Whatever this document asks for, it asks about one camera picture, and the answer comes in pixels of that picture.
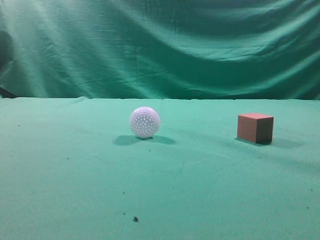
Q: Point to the green backdrop cloth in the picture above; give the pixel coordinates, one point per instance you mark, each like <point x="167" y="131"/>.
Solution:
<point x="160" y="49"/>

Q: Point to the pink cube block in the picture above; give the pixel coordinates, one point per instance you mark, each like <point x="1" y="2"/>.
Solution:
<point x="255" y="127"/>

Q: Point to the green table cloth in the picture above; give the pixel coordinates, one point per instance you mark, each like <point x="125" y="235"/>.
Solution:
<point x="72" y="169"/>

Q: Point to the white dimpled golf ball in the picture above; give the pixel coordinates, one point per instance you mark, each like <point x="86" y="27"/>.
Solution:
<point x="144" y="122"/>

